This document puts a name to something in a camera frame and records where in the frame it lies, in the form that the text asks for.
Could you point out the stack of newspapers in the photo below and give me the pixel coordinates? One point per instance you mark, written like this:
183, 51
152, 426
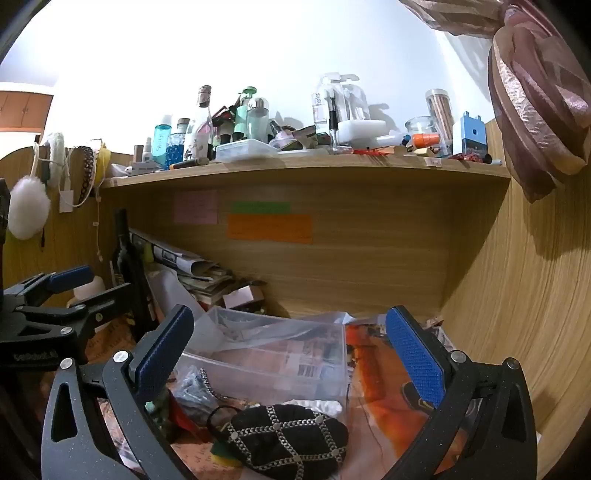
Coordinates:
189, 272

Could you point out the white paper tag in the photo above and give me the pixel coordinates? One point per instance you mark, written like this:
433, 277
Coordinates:
66, 199

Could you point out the blue box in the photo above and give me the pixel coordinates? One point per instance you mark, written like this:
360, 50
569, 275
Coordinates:
472, 134

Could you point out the white plastic box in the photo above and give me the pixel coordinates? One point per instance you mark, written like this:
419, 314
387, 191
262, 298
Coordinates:
362, 131

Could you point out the clear plastic storage box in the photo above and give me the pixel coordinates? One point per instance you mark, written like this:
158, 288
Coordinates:
272, 360

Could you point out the clear bottle with foil top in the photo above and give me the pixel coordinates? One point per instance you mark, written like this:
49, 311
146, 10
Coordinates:
202, 124

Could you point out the white fluffy headband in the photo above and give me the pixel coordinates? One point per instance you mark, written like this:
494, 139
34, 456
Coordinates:
55, 157

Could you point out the white fluffy pompom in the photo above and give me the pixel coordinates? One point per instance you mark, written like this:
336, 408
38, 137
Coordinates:
27, 207

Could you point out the studded brown headband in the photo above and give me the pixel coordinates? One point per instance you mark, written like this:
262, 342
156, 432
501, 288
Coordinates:
86, 175

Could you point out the frosted clear bottle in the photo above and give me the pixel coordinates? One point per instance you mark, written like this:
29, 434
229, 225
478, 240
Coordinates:
257, 121

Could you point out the blue beads jar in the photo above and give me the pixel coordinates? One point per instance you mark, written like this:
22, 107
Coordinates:
177, 147

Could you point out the orange sticky note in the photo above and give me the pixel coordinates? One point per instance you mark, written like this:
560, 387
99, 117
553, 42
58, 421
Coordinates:
270, 228

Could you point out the wooden wall cabinet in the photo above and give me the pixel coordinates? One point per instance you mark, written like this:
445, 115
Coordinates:
23, 108

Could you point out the pink shiny hanging cloth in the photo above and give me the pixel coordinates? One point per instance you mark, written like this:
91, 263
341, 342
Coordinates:
531, 110

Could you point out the orange cap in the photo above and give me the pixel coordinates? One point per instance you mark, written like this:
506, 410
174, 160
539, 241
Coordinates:
425, 139

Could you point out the blue liquid bottle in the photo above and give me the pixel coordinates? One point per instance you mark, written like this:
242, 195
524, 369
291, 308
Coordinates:
161, 141

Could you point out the dark glass wine bottle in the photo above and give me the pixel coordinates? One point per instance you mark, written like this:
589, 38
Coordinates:
123, 263

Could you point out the white plastic bottle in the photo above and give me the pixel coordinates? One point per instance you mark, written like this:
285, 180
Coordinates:
88, 287

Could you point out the clear bag of dark items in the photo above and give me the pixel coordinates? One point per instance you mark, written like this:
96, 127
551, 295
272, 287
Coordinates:
196, 387

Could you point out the clear lidded plastic box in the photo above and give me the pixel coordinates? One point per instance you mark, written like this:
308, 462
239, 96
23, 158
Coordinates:
244, 150

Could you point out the orange printed paper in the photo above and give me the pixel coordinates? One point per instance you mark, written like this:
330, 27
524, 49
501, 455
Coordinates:
383, 392

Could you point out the tall clear canister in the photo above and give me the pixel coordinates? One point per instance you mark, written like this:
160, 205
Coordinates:
439, 120

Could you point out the wooden shelf unit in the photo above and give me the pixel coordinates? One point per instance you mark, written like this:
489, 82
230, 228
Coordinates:
369, 258

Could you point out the small white bottle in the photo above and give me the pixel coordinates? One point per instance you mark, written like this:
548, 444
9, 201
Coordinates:
147, 150

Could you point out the mint green bottle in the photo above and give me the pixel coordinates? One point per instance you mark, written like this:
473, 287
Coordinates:
243, 115

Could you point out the glass jar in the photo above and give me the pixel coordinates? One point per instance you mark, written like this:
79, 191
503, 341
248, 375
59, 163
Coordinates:
418, 125

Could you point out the green sticky note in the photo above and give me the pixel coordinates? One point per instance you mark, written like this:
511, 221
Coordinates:
261, 207

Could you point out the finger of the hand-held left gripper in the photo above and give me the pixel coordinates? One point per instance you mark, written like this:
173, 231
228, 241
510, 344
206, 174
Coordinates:
104, 299
71, 278

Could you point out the yellow fluffy item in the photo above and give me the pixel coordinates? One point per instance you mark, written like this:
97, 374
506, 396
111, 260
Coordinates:
104, 161

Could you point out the pink sticky note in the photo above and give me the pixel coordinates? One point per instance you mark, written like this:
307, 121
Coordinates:
196, 206

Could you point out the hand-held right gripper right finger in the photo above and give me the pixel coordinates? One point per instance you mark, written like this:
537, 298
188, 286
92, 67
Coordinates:
415, 355

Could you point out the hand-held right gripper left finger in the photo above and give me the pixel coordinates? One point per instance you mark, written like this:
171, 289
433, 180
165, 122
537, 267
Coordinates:
165, 351

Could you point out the clear water bottle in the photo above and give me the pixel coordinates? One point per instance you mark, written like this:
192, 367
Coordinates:
322, 108

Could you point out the small cardboard box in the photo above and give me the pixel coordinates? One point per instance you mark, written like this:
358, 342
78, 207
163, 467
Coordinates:
242, 296

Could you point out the clear plastic bag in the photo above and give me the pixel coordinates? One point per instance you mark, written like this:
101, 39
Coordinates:
295, 325

